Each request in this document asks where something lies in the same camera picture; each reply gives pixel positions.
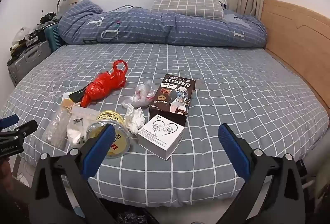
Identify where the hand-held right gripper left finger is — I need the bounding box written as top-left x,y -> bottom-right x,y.
29,123 -> 116,224

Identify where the white earphone box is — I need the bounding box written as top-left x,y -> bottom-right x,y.
137,114 -> 185,161

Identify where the dark clutter pile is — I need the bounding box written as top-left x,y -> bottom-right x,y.
9,11 -> 60,57

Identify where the wooden headboard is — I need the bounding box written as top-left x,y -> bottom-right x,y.
260,0 -> 330,113

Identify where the grey checked bed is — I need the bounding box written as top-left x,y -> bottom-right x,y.
0,42 -> 330,205

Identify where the yellow round container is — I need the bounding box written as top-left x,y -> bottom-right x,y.
86,110 -> 132,160

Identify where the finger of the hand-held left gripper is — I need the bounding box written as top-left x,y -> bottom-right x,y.
10,120 -> 38,138
0,114 -> 20,130

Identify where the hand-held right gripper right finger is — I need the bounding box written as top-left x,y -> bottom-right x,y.
218,123 -> 306,224

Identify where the black sachet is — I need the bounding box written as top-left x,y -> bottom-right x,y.
69,90 -> 89,104

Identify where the grey suitcase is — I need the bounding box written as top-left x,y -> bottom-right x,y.
7,40 -> 52,86

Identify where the blue patterned quilt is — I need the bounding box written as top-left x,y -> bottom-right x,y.
57,0 -> 267,47

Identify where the red plastic bag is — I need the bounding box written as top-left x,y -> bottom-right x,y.
80,60 -> 128,108

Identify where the white pouch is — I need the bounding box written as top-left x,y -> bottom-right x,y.
66,107 -> 102,148

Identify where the white rounded object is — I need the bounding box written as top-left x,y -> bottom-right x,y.
14,27 -> 30,42

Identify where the brown printed box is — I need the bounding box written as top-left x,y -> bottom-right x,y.
149,73 -> 197,127

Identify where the clear plastic bag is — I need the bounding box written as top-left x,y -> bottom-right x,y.
121,80 -> 156,109

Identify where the grey checked pillow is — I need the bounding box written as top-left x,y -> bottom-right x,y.
150,0 -> 224,21

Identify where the white tissue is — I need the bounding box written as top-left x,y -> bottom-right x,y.
124,107 -> 146,135

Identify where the teal suitcase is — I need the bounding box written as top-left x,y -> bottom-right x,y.
44,21 -> 64,53

